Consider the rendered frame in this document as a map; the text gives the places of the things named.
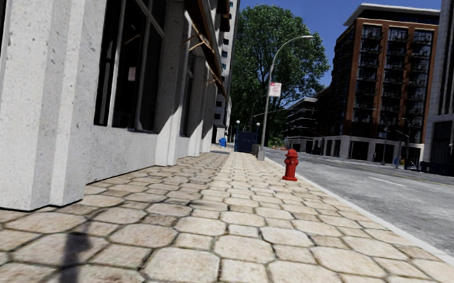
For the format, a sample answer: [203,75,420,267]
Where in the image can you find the red fire hydrant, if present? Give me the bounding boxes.
[281,148,301,183]

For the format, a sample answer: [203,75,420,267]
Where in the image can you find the grey street lamp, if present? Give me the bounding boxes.
[256,30,315,166]

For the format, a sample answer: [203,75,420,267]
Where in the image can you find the red brick building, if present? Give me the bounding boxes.
[310,0,442,169]

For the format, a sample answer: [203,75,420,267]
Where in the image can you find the tree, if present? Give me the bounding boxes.
[224,1,338,153]

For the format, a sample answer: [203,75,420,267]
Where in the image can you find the dark low building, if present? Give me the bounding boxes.
[282,94,320,154]

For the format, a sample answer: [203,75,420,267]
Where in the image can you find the pale concrete building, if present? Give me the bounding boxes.
[0,0,238,247]

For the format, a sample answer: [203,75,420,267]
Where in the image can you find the pale tower building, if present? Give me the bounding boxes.
[211,0,245,146]

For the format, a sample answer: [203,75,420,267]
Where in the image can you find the traffic light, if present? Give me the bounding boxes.
[391,116,414,170]

